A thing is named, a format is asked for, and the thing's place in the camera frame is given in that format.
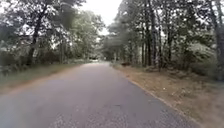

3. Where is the grey asphalt road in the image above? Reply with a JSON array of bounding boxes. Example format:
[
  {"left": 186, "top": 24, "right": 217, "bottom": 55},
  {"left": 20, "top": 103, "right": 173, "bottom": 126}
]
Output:
[{"left": 0, "top": 60, "right": 201, "bottom": 128}]

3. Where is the wood of tall trees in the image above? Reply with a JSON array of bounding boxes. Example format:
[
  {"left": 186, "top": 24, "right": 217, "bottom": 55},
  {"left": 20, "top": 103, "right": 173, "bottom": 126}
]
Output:
[{"left": 101, "top": 0, "right": 224, "bottom": 81}]

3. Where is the brown dirt verge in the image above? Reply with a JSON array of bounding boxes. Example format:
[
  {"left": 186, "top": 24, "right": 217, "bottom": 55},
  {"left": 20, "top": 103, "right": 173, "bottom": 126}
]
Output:
[{"left": 110, "top": 63, "right": 224, "bottom": 128}]

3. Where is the row of leafy trees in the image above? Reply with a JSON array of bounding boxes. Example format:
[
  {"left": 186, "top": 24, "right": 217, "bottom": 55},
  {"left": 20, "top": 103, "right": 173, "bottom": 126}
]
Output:
[{"left": 0, "top": 0, "right": 106, "bottom": 76}]

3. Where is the grass verge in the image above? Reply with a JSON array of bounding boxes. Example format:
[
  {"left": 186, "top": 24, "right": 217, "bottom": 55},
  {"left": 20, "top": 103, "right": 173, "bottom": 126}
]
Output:
[{"left": 0, "top": 59, "right": 91, "bottom": 94}]

